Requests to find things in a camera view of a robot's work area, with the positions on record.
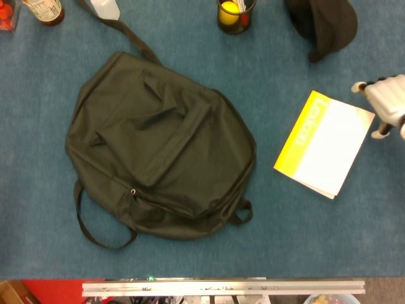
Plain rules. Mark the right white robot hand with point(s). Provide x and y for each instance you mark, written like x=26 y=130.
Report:
x=390 y=98

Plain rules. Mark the white book with yellow spine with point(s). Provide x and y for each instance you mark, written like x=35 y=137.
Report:
x=326 y=145

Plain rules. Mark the black fabric backpack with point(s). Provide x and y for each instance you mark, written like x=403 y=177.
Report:
x=158 y=142

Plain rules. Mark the black baseball cap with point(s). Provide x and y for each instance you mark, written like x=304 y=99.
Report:
x=329 y=28

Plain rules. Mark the white marker with red cap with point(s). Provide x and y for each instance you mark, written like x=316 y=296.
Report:
x=244 y=19

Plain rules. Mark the yellow ball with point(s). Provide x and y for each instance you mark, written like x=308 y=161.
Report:
x=229 y=14

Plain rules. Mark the pale blue bowl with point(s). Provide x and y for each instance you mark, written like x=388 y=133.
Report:
x=332 y=300

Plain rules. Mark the white plastic squeeze bottle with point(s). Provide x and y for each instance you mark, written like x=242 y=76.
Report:
x=106 y=9

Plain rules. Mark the brown jar with label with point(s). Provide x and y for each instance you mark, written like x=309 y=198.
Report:
x=50 y=16

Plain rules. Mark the clear box with red pieces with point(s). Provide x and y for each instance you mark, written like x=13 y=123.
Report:
x=6 y=19

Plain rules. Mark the brown cardboard box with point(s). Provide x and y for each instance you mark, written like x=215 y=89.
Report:
x=12 y=294

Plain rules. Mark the aluminium profile rail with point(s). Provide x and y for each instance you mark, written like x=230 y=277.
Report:
x=221 y=288

